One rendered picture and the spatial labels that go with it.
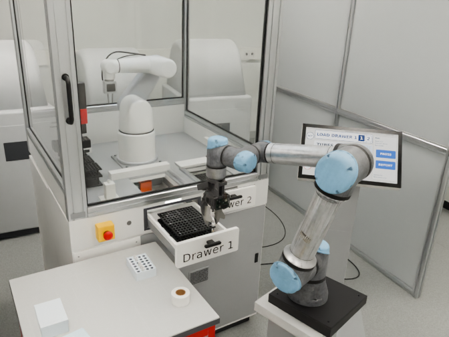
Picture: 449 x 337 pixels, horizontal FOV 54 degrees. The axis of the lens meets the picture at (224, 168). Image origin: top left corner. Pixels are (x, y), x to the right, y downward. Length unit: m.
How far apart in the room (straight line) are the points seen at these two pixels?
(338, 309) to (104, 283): 0.90
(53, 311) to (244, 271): 1.18
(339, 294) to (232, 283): 0.87
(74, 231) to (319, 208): 1.05
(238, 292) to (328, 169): 1.43
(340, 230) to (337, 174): 1.33
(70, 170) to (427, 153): 2.11
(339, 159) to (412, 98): 1.80
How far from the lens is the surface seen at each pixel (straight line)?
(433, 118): 2.95
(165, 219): 1.99
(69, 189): 1.87
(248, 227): 2.38
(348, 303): 1.76
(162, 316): 1.68
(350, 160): 1.29
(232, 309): 2.64
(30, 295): 1.87
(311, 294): 1.68
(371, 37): 3.29
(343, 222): 2.57
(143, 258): 1.92
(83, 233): 1.97
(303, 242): 1.44
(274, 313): 1.71
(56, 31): 1.71
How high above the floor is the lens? 1.85
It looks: 22 degrees down
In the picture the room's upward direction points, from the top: 3 degrees clockwise
